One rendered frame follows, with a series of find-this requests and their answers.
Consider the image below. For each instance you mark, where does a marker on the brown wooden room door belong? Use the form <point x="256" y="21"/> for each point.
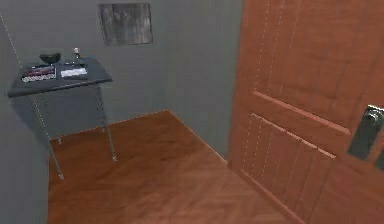
<point x="300" y="110"/>

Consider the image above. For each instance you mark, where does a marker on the dark grey side table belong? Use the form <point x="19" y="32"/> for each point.
<point x="66" y="82"/>

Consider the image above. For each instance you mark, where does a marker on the small dark bottle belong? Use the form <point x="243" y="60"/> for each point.
<point x="76" y="53"/>

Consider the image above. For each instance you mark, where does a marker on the black bowl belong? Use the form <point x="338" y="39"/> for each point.
<point x="50" y="57"/>

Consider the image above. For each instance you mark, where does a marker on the red and black book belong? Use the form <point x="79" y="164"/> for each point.
<point x="39" y="73"/>

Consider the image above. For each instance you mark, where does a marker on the grey framed wall picture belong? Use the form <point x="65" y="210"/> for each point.
<point x="126" y="24"/>

